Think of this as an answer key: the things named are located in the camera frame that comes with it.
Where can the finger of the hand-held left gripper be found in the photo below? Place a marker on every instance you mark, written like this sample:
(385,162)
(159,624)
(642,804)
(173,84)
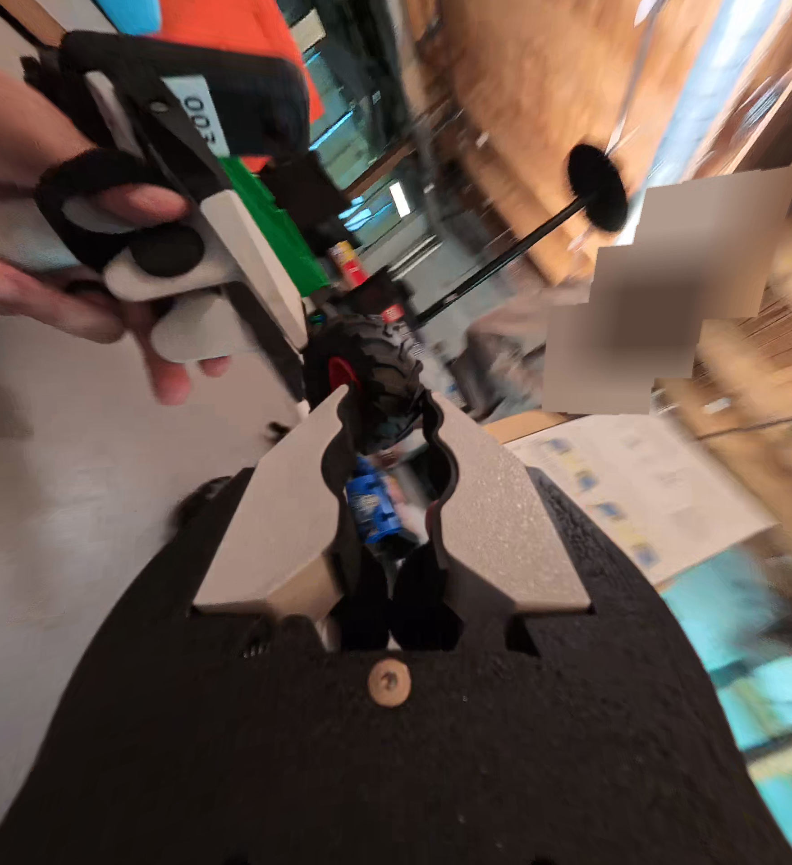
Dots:
(254,257)

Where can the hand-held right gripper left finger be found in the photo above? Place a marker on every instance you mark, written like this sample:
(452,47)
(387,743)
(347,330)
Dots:
(274,534)

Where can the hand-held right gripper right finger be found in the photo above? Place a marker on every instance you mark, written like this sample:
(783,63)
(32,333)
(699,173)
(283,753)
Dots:
(511,534)

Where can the red toy wheel rim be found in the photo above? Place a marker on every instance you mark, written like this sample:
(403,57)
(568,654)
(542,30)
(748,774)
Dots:
(340,371)

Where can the black rubber toy tire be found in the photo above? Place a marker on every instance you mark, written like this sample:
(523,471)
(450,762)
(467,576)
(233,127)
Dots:
(382,365)

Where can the person's left hand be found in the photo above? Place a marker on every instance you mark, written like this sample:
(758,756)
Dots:
(3,135)

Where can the green plastic bin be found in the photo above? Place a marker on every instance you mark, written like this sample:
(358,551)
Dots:
(267,223)

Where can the orange plastic bin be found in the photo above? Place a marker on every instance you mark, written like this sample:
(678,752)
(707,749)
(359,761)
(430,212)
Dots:
(233,27)

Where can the instruction board on white stand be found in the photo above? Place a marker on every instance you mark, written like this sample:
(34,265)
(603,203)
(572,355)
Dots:
(639,486)

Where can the light blue plastic bag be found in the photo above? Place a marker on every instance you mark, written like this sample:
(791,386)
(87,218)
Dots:
(132,13)

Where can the black foam microphone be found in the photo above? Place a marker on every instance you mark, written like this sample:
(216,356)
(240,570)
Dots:
(595,189)

